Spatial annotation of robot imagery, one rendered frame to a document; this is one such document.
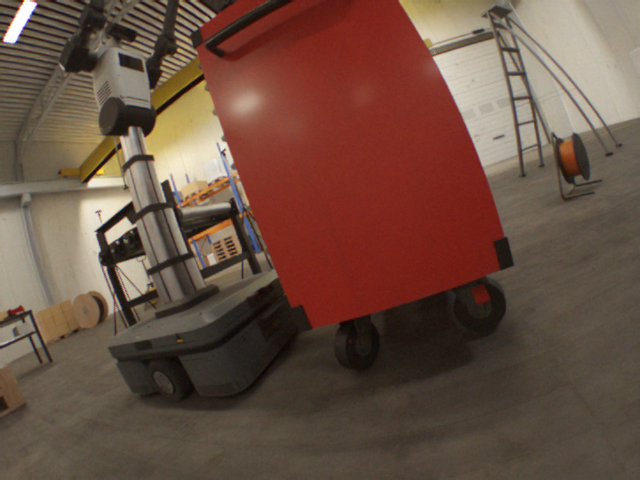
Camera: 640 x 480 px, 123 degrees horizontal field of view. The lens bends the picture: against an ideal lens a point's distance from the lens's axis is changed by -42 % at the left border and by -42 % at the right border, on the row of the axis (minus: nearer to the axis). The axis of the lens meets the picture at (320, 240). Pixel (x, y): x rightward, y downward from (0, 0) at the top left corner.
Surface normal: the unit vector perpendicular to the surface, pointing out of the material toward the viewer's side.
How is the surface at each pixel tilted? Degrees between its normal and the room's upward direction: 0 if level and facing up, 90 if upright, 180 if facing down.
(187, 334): 90
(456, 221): 90
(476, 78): 90
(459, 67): 90
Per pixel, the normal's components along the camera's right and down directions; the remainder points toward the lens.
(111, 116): -0.29, 0.18
